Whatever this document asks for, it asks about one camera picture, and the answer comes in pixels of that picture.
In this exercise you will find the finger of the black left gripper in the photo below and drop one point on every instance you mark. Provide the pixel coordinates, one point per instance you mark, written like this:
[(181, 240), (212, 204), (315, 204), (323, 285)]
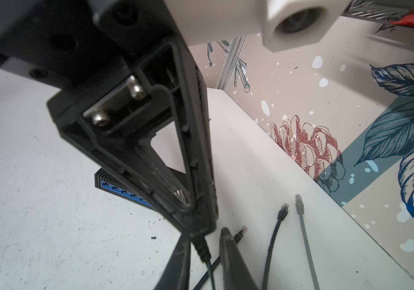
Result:
[(113, 115)]

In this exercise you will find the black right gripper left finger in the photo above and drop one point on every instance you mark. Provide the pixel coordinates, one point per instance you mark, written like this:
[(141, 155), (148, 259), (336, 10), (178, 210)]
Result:
[(176, 275)]

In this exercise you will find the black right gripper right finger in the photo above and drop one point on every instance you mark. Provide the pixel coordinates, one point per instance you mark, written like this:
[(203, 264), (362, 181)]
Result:
[(236, 275)]

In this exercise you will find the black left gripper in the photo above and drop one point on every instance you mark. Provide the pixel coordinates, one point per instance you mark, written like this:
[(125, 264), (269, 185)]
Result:
[(63, 43)]

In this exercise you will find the black power adapter with cable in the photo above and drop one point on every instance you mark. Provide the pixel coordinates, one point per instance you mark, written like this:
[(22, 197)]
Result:
[(202, 249)]

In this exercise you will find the black wire wall basket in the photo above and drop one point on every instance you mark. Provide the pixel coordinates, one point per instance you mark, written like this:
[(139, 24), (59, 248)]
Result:
[(380, 11)]

